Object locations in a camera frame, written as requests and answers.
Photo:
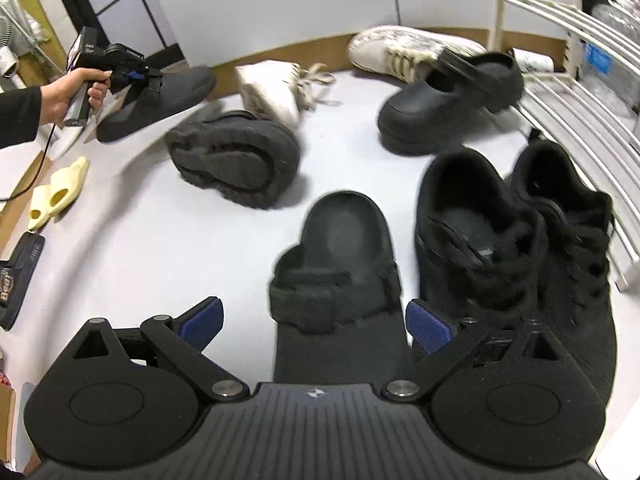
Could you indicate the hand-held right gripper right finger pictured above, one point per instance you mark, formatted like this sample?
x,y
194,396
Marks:
x,y
427,325

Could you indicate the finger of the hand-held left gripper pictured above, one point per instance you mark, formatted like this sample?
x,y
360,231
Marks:
x,y
132,76
154,81

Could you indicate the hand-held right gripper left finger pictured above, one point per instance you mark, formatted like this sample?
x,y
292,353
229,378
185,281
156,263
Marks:
x,y
202,320

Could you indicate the dark grey buckle clog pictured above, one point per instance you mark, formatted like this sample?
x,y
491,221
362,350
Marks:
x,y
170,95
340,350

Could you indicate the black lace-up sneaker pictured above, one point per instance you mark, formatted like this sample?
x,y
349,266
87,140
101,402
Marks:
x,y
505,280
585,310

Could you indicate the white patterned lace-up sneaker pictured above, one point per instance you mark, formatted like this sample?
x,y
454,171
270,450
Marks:
x,y
395,52
270,90

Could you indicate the white shoe rack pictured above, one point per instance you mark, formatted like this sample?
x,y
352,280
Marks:
x,y
500,10

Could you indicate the person's left forearm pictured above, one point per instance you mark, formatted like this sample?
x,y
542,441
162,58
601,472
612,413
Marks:
x,y
20,115

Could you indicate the person's left hand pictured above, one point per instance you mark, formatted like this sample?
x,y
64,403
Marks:
x,y
65,95

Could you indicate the black framed glass door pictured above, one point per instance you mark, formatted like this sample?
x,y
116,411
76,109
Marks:
x,y
75,5

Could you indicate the white standing fan base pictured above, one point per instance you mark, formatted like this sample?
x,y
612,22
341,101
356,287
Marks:
x,y
67,145

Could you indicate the beige cleaning tools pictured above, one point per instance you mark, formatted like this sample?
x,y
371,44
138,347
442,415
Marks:
x,y
30,30

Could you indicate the black slide with tan print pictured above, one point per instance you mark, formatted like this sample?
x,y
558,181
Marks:
x,y
20,280

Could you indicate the dark bottle with white label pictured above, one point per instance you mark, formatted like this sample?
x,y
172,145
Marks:
x,y
532,62

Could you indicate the pack of clear water bottles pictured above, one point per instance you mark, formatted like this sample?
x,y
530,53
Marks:
x,y
597,55

